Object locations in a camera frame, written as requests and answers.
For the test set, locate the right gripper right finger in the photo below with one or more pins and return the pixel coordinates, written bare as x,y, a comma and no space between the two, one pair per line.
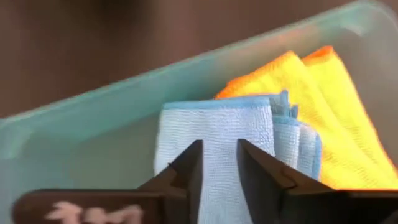
261,186

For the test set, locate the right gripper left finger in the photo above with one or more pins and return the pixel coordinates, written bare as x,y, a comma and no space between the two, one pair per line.
189,168

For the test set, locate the blue microfiber towel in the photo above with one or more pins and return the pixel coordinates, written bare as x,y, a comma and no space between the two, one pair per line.
224,130

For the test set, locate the orange microfiber towel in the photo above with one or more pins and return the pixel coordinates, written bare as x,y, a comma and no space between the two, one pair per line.
326,102

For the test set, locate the teal plastic bin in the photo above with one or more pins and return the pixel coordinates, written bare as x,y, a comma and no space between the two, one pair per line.
93,109

